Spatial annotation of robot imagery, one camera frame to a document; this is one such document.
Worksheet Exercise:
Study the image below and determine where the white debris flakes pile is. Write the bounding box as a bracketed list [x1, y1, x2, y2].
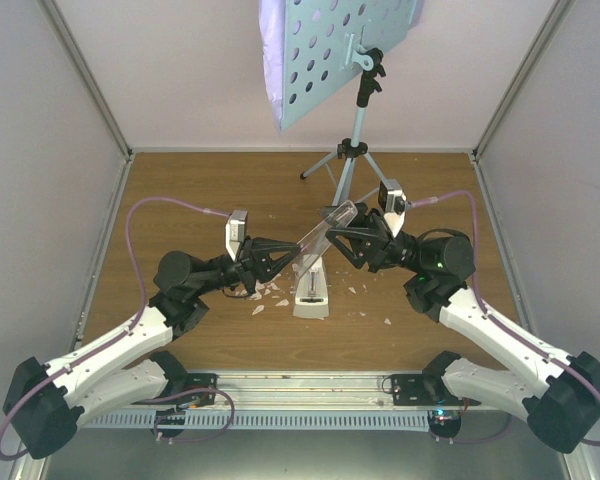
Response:
[242, 268, 402, 329]

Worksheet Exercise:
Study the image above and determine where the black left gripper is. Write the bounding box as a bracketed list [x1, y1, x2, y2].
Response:
[193, 235, 302, 296]

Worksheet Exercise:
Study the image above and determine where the grey slotted cable duct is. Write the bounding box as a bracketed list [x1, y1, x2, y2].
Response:
[87, 409, 429, 432]

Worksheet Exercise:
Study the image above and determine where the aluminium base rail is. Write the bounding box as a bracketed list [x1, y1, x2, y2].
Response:
[79, 369, 576, 409]

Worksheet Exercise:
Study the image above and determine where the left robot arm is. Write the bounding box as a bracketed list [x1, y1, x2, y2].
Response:
[2, 237, 300, 459]

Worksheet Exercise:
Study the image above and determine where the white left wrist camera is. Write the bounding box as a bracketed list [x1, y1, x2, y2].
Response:
[225, 210, 248, 260]

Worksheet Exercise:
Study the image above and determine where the left aluminium frame post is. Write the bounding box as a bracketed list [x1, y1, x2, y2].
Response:
[34, 0, 134, 161]

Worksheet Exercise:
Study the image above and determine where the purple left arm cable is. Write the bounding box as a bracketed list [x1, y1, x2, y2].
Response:
[0, 196, 231, 461]

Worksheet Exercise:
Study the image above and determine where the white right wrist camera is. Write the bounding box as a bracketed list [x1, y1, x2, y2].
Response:
[378, 179, 407, 237]

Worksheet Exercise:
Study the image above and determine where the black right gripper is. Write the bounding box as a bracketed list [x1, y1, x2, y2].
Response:
[320, 203, 425, 275]

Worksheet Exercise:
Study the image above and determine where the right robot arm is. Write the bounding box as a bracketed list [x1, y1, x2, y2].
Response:
[326, 209, 600, 454]

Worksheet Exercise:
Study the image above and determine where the light blue music stand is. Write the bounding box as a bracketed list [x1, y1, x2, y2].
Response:
[279, 0, 423, 205]

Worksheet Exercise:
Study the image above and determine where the clear metronome front cover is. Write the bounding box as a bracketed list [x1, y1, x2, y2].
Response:
[293, 200, 358, 278]

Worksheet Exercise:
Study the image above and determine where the lilac sheet music paper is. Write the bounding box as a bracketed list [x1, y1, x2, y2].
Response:
[258, 0, 286, 131]

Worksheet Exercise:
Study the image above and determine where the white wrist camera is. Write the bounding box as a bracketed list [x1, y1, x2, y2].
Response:
[378, 179, 407, 237]
[225, 210, 248, 260]

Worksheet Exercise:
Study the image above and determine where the white metronome body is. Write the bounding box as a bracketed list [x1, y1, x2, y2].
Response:
[293, 254, 330, 319]

